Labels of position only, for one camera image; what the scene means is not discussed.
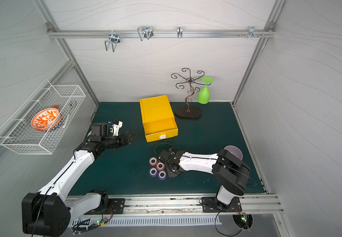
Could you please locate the red tape roll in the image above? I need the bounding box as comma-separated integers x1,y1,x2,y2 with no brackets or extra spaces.
156,162,165,171
149,157,158,166

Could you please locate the yellow plastic drawer cabinet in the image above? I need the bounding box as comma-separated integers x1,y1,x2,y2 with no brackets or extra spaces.
140,95,178,143

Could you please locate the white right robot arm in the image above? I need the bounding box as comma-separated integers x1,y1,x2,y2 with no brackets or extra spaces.
159,146,251,208

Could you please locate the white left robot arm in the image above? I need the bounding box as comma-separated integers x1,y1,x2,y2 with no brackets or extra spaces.
21,131,135,237

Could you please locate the purple tape roll right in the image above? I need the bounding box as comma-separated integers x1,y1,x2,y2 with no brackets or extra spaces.
158,170,167,180

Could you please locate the purple tape roll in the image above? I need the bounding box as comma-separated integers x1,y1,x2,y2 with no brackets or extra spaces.
158,170,167,180
149,167,158,177

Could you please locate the purple tape roll left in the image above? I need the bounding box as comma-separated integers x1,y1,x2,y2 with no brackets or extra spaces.
149,167,158,177

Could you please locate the bronze scroll metal stand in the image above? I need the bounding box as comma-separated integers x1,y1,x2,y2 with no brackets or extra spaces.
171,68,205,119

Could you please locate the purple grey bowl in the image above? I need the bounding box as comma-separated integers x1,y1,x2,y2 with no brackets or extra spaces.
224,145,243,161

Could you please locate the green plastic wine glass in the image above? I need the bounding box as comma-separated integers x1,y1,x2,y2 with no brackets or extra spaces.
198,77,214,104

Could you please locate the orange white patterned bowl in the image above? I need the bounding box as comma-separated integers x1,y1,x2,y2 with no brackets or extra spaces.
31,107,61,131

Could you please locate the metal double hook left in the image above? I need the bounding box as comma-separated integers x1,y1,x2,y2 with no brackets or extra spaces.
104,31,120,52

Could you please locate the metal double hook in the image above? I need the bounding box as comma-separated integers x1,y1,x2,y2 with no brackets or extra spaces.
137,26,154,41
104,31,120,52

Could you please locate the metal double hook middle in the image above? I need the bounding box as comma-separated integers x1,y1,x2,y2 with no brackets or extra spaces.
137,26,154,41

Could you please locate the metal single hook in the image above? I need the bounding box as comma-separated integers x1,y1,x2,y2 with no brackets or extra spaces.
177,26,183,39

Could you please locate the metal hook right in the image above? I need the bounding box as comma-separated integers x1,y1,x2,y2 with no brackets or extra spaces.
244,26,264,39

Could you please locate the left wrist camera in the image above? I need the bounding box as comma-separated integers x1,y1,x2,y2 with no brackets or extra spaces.
90,120,123,137

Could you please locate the white wire basket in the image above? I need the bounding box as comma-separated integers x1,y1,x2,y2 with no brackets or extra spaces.
0,80,86,155

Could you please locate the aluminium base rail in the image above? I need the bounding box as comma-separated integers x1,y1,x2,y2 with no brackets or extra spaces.
67,194,284,218

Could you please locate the aluminium top rail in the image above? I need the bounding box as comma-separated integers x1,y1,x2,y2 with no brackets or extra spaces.
47,28,276,39

